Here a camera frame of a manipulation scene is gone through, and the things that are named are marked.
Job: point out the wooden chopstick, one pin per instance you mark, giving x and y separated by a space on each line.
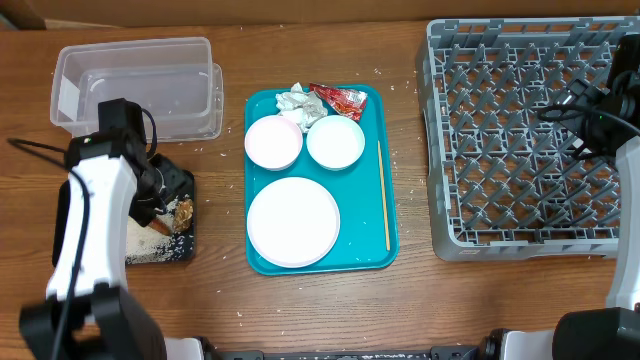
383 197

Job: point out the brown food scrap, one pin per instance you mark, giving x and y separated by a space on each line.
183 216

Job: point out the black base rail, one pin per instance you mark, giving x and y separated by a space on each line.
458 352

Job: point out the orange carrot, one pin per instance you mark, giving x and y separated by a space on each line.
160 227

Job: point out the pile of white rice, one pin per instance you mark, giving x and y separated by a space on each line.
145 245

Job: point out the teal serving tray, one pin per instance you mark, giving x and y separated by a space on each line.
361 242

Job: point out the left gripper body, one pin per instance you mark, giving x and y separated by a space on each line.
152 194

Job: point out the large white plate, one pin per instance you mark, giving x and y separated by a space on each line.
293 222

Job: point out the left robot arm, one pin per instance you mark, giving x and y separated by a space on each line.
88 312

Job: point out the clear plastic bin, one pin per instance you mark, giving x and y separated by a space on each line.
175 79

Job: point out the red snack wrapper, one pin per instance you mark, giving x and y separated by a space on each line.
350 103

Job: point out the white bowl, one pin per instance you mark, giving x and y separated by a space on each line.
335 142
273 142

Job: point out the grey dishwasher rack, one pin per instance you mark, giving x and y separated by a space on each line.
503 185

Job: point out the black plastic tray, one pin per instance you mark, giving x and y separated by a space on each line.
176 182

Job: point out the crumpled white napkin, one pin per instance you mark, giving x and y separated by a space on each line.
302 108

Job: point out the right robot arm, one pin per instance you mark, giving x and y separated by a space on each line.
607 122

